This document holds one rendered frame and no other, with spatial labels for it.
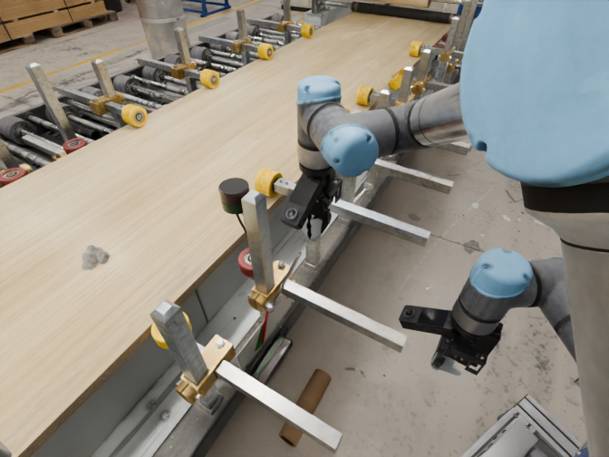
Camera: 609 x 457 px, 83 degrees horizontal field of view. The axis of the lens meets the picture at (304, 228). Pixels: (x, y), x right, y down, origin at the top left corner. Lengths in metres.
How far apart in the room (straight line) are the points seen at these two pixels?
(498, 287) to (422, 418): 1.20
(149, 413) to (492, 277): 0.88
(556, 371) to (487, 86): 1.92
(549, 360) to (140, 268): 1.82
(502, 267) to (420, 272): 1.56
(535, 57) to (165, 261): 0.89
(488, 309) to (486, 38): 0.48
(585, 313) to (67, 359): 0.85
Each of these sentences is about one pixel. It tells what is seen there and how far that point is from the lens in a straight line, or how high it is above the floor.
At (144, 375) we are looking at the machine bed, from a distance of 1.06.
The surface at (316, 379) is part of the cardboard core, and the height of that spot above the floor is 0.08.
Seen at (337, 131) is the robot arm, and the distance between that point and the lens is 0.52.
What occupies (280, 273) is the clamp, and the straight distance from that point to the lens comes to 0.91.
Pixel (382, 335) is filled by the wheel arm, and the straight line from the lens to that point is 0.84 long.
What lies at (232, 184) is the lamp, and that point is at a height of 1.17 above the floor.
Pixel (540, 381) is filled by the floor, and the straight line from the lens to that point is 2.01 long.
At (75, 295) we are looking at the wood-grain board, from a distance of 0.99.
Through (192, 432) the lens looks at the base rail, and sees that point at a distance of 0.95.
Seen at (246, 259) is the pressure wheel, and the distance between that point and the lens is 0.91.
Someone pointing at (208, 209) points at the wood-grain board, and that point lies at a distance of 1.08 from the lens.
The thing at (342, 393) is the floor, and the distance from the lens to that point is 1.69.
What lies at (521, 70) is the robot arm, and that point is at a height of 1.52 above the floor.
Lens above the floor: 1.58
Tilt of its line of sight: 44 degrees down
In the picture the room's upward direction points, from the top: straight up
